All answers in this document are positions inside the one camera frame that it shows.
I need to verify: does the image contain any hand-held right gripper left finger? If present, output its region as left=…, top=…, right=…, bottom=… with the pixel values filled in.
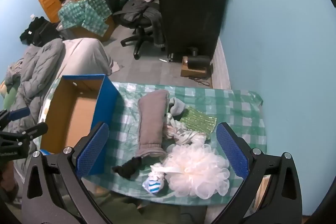
left=21, top=122, right=118, bottom=224

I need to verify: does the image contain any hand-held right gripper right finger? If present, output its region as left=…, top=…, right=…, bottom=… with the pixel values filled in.
left=210, top=122, right=302, bottom=224

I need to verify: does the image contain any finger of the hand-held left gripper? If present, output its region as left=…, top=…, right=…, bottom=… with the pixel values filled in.
left=0, top=122, right=49, bottom=144
left=0, top=107, right=30, bottom=130

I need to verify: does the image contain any black sock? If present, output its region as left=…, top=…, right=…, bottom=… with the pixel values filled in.
left=112, top=156, right=143, bottom=180

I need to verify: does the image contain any pale pink bath loofah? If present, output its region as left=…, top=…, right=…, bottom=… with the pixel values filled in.
left=151, top=143, right=230, bottom=199

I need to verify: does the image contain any blue cardboard box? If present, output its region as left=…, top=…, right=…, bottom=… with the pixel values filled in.
left=39, top=74, right=121, bottom=177

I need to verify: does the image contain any clear plastic bag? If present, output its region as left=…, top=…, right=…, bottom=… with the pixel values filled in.
left=164, top=112, right=208, bottom=146

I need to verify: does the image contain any long taupe sock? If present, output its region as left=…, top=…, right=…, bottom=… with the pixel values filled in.
left=135, top=90, right=170, bottom=159

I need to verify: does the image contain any blue white striped sock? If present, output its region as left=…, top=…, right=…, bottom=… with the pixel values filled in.
left=142, top=168, right=167, bottom=195

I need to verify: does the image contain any green plush toy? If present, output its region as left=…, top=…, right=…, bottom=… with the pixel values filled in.
left=0, top=82, right=19, bottom=110

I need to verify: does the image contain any green checkered tablecloth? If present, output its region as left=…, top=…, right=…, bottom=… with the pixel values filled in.
left=39, top=80, right=265, bottom=201

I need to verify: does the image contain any green sequin cloth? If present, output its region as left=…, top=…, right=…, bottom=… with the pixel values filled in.
left=180, top=106, right=218, bottom=139

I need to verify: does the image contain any grey quilted duvet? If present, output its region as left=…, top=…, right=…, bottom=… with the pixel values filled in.
left=4, top=39, right=65, bottom=119

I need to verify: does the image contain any grey sock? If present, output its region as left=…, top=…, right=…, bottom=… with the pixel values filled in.
left=168, top=97, right=190, bottom=120

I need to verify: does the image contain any pile of black clothes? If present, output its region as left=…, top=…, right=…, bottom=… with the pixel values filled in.
left=20, top=17, right=63, bottom=46

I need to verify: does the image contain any white duvet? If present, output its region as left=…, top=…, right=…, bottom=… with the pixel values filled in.
left=62, top=39, right=114, bottom=77

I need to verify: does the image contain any small wooden box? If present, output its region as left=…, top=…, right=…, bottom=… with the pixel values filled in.
left=181, top=56, right=213, bottom=80

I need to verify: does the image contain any black hair dryer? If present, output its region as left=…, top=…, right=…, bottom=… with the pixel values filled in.
left=185, top=47, right=214, bottom=75

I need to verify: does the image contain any green checkered cover cloth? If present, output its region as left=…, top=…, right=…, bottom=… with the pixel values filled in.
left=58, top=0, right=113, bottom=36

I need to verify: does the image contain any large brown cardboard box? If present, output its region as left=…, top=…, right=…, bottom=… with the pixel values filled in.
left=63, top=15, right=117, bottom=42

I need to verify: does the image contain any black office chair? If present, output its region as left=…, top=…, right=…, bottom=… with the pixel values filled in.
left=98, top=0, right=167, bottom=60

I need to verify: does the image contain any dark grey jacket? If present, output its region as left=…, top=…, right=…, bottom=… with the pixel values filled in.
left=113, top=0, right=166, bottom=51

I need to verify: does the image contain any tall black cabinet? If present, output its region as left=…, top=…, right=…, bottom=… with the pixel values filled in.
left=154, top=0, right=239, bottom=62

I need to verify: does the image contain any black floor cable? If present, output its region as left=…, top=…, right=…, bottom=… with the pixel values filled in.
left=189, top=76, right=213, bottom=88

